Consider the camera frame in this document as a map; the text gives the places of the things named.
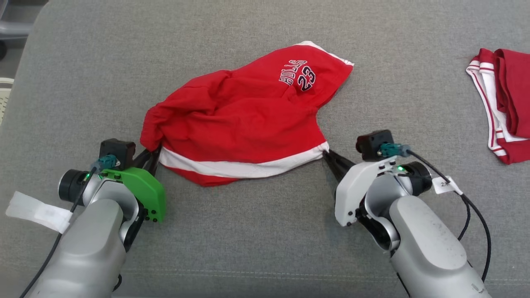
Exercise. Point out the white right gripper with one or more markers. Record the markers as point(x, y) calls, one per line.
point(356, 186)

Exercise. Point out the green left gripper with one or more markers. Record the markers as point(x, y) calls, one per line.
point(147, 192)

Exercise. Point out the red shorts white trim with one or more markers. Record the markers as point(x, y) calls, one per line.
point(240, 116)

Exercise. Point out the red jersey shirt white sleeves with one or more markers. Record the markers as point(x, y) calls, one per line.
point(509, 107)

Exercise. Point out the white tape flag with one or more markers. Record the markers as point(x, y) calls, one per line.
point(37, 211)

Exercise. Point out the white perforated laundry basket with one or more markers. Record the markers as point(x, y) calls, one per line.
point(5, 99)

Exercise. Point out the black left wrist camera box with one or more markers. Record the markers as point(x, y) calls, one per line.
point(118, 151)

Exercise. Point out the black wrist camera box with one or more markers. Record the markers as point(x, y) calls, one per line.
point(118, 151)
point(372, 142)

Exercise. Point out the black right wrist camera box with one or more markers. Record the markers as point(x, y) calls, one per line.
point(372, 142)

